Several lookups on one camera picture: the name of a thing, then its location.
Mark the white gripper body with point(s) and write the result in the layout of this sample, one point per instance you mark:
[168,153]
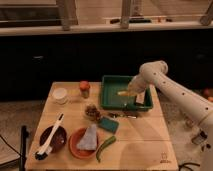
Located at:
[137,85]

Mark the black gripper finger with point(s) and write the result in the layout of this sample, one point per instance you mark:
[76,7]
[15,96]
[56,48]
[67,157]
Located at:
[140,99]

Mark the yellow banana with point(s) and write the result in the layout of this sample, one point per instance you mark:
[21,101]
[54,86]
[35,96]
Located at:
[126,93]

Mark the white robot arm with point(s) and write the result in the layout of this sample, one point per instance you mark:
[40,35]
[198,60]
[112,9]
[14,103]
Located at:
[199,110]

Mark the green plastic tray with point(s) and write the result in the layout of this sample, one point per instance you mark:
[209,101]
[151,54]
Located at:
[114,95]

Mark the dark metal utensil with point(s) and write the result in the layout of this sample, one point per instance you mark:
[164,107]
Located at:
[115,115]

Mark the teal sponge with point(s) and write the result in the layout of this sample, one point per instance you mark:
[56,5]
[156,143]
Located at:
[108,125]

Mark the green chili pepper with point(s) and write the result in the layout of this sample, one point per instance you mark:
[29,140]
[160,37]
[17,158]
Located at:
[104,145]

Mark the small glass bowl with nuts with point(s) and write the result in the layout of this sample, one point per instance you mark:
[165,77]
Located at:
[92,112]

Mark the orange lid spice jar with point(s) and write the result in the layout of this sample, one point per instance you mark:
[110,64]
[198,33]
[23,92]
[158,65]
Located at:
[84,87]

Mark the grey folded cloth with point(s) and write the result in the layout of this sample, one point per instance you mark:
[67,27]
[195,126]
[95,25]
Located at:
[89,139]

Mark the white cup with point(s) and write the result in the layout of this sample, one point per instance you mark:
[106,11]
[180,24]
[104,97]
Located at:
[60,95]

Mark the orange plate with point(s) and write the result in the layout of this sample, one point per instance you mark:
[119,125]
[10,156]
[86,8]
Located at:
[73,141]

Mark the dark red bowl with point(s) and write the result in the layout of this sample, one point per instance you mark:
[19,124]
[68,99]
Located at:
[58,140]

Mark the wooden railing post middle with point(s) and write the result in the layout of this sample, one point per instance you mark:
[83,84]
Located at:
[125,14]

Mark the wooden railing post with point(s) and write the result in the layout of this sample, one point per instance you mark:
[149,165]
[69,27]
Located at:
[67,13]
[125,14]

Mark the wooden railing post left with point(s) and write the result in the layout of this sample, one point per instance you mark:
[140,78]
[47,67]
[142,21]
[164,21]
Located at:
[67,13]

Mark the black chair frame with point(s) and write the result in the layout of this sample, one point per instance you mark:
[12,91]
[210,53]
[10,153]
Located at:
[24,136]

